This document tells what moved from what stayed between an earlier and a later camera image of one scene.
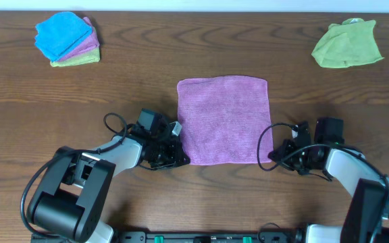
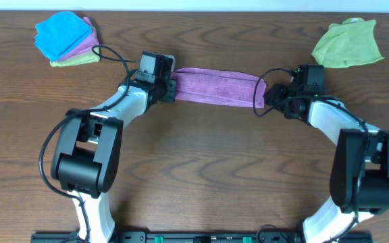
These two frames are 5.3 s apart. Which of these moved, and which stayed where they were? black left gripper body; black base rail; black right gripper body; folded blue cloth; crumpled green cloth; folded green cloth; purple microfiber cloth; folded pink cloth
Moved: black right gripper body; purple microfiber cloth; black left gripper body
Stayed: folded green cloth; folded blue cloth; folded pink cloth; black base rail; crumpled green cloth
